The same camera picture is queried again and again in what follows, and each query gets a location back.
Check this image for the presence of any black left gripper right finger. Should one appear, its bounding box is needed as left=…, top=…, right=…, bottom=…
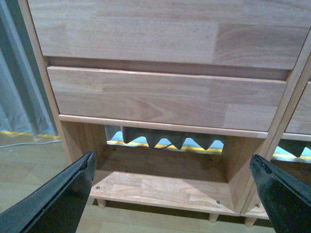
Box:
left=249, top=154, right=311, bottom=233

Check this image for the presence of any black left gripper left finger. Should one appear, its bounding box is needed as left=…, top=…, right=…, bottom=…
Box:
left=0, top=151, right=97, bottom=233

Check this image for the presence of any right wooden bookshelf cabinet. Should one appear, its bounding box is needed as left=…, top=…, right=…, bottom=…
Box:
left=241, top=58, right=311, bottom=227

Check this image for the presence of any wooden bookshelf cabinet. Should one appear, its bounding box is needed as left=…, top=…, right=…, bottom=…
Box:
left=241, top=58, right=311, bottom=227
left=19, top=0, right=311, bottom=226

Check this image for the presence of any lower wooden drawer front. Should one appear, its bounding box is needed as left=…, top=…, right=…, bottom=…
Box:
left=47, top=66, right=286, bottom=132

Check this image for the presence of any wooden drawer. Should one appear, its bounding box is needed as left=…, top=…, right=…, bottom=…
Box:
left=47, top=66, right=286, bottom=132
left=28, top=0, right=311, bottom=69

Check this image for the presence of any left wooden bookshelf cabinet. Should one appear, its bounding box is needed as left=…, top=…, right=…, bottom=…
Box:
left=19, top=0, right=311, bottom=226

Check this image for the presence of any upper wooden drawer front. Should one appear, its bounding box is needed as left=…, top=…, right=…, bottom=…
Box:
left=28, top=0, right=311, bottom=69

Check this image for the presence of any white floor cable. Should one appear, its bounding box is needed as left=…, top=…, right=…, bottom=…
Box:
left=0, top=141, right=61, bottom=149

